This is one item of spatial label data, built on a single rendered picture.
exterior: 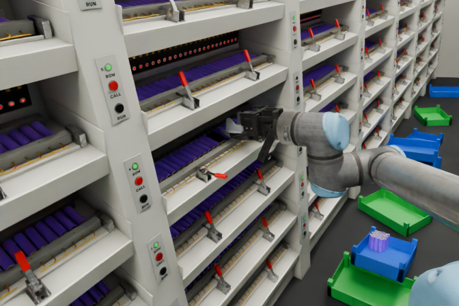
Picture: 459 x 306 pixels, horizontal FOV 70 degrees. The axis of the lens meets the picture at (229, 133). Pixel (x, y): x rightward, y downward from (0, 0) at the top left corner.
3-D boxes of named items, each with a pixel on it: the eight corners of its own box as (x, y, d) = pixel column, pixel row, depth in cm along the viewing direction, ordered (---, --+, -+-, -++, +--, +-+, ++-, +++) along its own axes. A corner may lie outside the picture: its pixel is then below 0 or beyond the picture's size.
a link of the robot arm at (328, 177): (360, 197, 83) (358, 151, 79) (315, 204, 83) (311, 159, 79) (346, 180, 92) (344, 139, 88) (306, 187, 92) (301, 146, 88)
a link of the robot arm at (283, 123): (307, 137, 91) (291, 151, 84) (292, 136, 94) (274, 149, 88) (304, 106, 88) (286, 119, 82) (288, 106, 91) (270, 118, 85)
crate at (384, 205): (432, 221, 169) (434, 208, 166) (406, 237, 161) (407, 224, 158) (382, 195, 194) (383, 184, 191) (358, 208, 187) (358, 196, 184)
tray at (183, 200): (289, 133, 120) (294, 110, 115) (167, 229, 77) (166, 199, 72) (245, 114, 130) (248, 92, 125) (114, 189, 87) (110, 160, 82)
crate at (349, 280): (418, 291, 133) (420, 277, 130) (407, 331, 119) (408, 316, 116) (345, 263, 151) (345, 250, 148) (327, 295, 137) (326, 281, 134)
